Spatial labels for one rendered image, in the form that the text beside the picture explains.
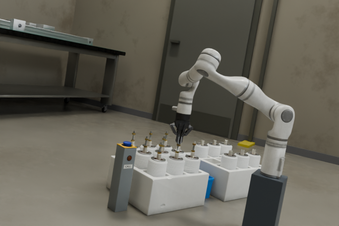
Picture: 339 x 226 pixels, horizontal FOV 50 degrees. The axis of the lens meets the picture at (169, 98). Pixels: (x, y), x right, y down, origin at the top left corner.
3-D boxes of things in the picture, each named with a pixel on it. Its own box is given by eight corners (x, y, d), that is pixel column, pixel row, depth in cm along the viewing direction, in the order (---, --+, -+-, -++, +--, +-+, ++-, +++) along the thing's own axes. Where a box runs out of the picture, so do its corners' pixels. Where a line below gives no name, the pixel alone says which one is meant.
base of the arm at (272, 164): (281, 175, 168) (288, 139, 167) (278, 179, 160) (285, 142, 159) (262, 170, 172) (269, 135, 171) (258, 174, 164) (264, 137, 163)
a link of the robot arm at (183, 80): (177, 73, 188) (184, 66, 175) (193, 76, 190) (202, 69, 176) (176, 87, 186) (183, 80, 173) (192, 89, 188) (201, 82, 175)
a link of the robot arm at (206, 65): (198, 65, 148) (245, 97, 154) (208, 46, 150) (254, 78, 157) (188, 69, 156) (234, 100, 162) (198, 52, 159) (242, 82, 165)
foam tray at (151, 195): (204, 205, 197) (209, 173, 196) (147, 216, 172) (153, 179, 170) (159, 181, 227) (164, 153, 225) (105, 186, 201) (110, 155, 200)
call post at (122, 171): (127, 210, 174) (136, 148, 172) (114, 212, 170) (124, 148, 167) (119, 205, 180) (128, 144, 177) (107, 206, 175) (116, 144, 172)
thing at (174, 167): (180, 196, 186) (186, 162, 184) (162, 194, 184) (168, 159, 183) (177, 189, 195) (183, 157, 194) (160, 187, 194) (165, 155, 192)
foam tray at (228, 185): (263, 194, 234) (268, 167, 232) (224, 202, 208) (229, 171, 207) (218, 174, 263) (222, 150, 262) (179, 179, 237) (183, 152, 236)
